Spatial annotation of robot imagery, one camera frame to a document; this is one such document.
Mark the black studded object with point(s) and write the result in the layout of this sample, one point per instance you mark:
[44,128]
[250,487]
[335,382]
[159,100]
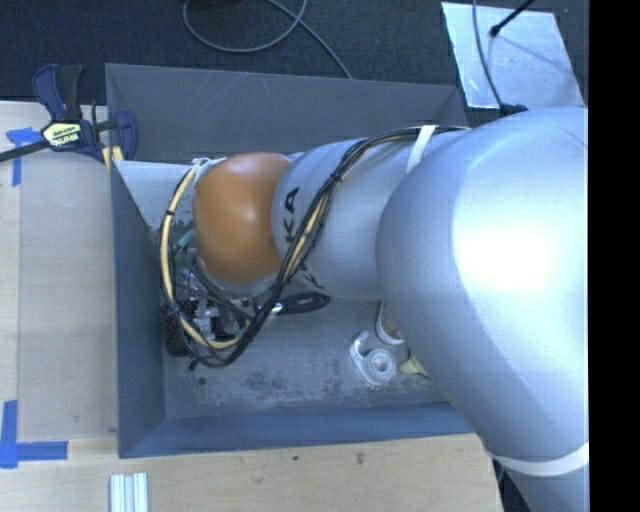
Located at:
[171,327]

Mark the grey metal bin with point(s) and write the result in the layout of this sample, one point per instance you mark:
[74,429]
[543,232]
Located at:
[300,365]

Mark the pale wood board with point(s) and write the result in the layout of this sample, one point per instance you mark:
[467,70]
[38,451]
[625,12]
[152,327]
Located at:
[65,300]

